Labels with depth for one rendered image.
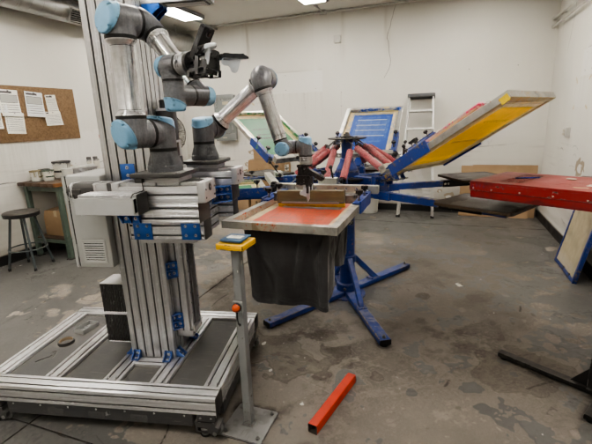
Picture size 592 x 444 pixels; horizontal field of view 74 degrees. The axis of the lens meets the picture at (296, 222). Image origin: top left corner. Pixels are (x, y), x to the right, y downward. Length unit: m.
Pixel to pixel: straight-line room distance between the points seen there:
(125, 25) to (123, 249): 1.06
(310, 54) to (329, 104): 0.83
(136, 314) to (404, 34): 5.37
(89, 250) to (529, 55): 5.76
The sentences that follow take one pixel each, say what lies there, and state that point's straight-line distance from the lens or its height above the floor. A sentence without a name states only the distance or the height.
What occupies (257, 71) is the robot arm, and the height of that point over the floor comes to 1.70.
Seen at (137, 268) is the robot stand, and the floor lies 0.74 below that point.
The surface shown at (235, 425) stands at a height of 0.01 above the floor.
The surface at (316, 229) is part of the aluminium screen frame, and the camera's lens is 1.78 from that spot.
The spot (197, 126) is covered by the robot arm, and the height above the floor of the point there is 1.44.
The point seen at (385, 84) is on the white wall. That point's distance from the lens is 6.44.
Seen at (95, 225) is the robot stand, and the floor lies 0.98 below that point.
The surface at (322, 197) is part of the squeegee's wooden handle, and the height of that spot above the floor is 1.02.
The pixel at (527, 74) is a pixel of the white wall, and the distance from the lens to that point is 6.45.
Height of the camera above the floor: 1.45
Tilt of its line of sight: 14 degrees down
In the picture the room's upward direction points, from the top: 2 degrees counter-clockwise
